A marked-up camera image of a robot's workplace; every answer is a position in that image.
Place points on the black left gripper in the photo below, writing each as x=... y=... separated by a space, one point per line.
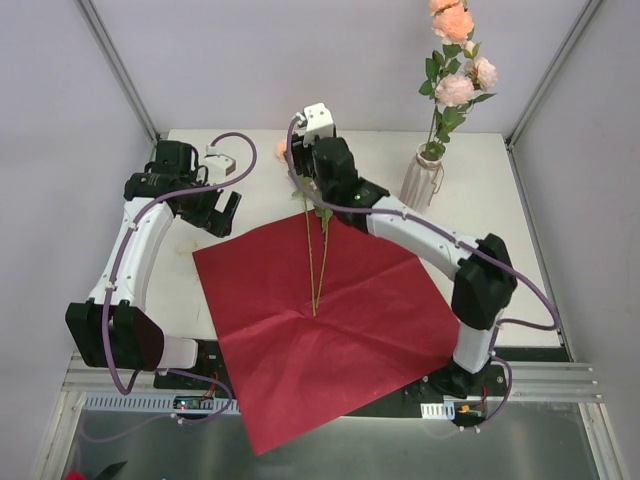
x=211 y=214

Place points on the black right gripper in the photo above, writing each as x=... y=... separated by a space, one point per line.
x=300 y=159

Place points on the peach artificial flower stem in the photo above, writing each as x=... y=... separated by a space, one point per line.
x=281 y=154

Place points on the dark red wrapping paper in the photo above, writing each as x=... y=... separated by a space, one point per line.
x=381 y=321

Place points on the pink artificial flower stem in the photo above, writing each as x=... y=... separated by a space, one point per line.
x=458 y=77

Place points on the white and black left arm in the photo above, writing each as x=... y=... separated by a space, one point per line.
x=112 y=327

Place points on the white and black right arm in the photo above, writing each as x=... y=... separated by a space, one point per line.
x=480 y=269

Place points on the white ribbed ceramic vase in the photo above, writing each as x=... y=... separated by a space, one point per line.
x=423 y=178

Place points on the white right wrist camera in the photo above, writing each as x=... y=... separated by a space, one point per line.
x=315 y=122

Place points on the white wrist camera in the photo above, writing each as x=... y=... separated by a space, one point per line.
x=315 y=122
x=219 y=165

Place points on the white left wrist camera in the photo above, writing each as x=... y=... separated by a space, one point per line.
x=219 y=165

